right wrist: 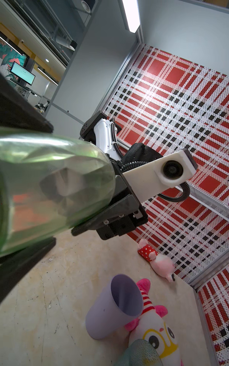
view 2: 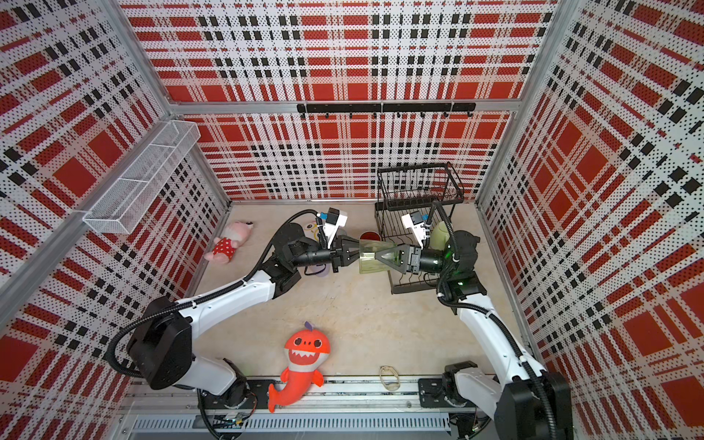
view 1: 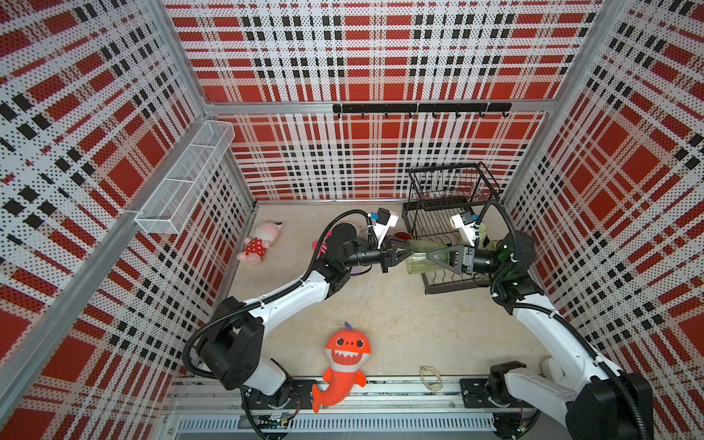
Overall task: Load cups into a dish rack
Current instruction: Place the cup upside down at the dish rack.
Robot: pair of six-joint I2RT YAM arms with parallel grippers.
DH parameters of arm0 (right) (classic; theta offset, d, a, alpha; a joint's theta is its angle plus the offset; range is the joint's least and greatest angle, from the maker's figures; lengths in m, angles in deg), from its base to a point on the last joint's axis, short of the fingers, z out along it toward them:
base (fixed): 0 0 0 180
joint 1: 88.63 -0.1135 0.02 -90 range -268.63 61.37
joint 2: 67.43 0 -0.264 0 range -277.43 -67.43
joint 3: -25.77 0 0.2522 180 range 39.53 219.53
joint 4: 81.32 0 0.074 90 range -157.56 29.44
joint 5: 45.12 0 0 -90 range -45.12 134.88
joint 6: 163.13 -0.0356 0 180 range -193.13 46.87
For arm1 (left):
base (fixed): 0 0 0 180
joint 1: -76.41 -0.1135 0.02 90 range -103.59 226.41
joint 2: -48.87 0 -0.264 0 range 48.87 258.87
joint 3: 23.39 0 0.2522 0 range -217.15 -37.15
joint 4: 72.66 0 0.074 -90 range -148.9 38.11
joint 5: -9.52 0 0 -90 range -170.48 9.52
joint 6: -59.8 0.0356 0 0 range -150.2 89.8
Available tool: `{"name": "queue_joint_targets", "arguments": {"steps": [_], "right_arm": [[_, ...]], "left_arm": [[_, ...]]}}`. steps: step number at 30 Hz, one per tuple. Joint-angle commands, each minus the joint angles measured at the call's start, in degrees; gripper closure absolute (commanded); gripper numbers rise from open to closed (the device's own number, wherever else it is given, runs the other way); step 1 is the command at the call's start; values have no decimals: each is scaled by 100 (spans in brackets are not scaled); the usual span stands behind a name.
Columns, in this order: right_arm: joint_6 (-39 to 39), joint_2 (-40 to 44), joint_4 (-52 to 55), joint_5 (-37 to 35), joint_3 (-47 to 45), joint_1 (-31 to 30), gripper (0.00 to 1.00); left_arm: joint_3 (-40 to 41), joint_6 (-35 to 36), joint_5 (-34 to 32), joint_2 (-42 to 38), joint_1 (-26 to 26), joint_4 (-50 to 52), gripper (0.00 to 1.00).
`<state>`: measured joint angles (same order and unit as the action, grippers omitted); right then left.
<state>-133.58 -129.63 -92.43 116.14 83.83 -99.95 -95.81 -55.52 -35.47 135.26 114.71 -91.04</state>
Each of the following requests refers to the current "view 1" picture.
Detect short green plastic cup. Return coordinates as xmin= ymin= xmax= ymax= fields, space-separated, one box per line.
xmin=405 ymin=240 xmax=448 ymax=274

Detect orange shark plush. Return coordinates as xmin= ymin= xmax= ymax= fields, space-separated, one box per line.
xmin=312 ymin=322 xmax=372 ymax=414

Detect pink plush yellow glasses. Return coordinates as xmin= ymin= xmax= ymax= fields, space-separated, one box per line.
xmin=312 ymin=231 xmax=332 ymax=257

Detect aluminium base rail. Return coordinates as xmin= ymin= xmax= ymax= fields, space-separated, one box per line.
xmin=156 ymin=376 xmax=540 ymax=439

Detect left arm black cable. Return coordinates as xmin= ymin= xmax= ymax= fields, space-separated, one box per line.
xmin=180 ymin=208 xmax=381 ymax=381

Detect black wire dish rack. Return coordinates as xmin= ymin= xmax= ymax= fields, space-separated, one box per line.
xmin=400 ymin=161 xmax=510 ymax=295

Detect purple plastic cup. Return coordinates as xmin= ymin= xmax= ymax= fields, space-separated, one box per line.
xmin=350 ymin=265 xmax=372 ymax=276

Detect light green ceramic mug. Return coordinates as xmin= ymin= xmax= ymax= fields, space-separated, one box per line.
xmin=476 ymin=223 xmax=490 ymax=248

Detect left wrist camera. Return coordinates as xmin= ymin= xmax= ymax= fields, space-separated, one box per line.
xmin=368 ymin=207 xmax=399 ymax=237

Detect pink pig plush red dress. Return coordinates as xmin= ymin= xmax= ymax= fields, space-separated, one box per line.
xmin=236 ymin=221 xmax=283 ymax=265

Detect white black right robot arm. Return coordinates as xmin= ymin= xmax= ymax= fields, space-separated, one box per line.
xmin=424 ymin=231 xmax=655 ymax=439

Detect black wall hook rail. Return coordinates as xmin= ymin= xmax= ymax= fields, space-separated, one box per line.
xmin=332 ymin=102 xmax=513 ymax=116

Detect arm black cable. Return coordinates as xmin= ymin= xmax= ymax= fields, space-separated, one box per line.
xmin=472 ymin=199 xmax=653 ymax=440
xmin=180 ymin=208 xmax=381 ymax=381

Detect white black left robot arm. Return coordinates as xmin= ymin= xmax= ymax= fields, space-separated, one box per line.
xmin=183 ymin=223 xmax=412 ymax=396

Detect white mug red inside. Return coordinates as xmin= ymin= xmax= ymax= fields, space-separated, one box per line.
xmin=393 ymin=231 xmax=413 ymax=241

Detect rubber band loop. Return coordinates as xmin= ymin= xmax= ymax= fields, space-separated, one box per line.
xmin=419 ymin=366 xmax=444 ymax=392

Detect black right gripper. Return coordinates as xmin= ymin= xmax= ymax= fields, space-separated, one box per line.
xmin=422 ymin=246 xmax=507 ymax=277

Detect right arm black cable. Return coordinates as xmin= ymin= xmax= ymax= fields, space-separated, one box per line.
xmin=472 ymin=199 xmax=653 ymax=440

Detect white wire wall basket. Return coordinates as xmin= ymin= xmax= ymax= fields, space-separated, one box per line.
xmin=136 ymin=120 xmax=235 ymax=235

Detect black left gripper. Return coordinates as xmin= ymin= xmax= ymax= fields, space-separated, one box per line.
xmin=342 ymin=235 xmax=418 ymax=274

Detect white kitchen timer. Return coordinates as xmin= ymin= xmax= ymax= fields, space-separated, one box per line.
xmin=540 ymin=357 xmax=565 ymax=382

